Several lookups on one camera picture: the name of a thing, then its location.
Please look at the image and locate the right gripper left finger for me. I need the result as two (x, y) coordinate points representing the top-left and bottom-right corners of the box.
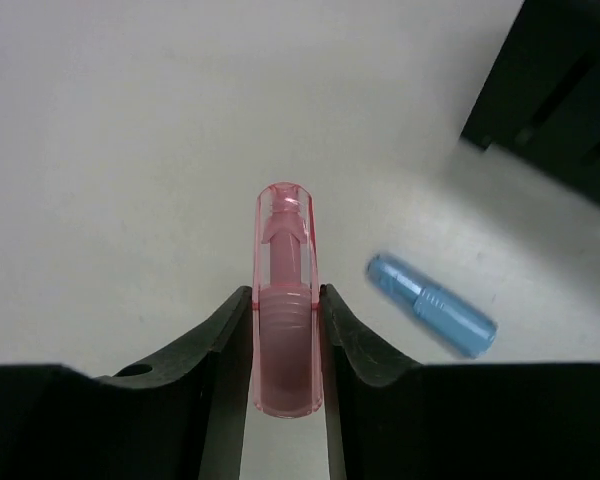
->
(0, 287), (251, 479)

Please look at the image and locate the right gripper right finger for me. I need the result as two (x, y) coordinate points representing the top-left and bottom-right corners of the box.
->
(320, 285), (600, 479)

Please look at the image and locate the blue translucent marker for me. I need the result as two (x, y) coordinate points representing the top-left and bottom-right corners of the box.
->
(365, 253), (498, 359)

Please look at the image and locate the pink translucent marker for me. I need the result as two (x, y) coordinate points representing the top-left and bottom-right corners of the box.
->
(252, 182), (323, 418)

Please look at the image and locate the black two-compartment organizer box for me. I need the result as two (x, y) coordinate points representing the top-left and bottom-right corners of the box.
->
(461, 0), (600, 206)

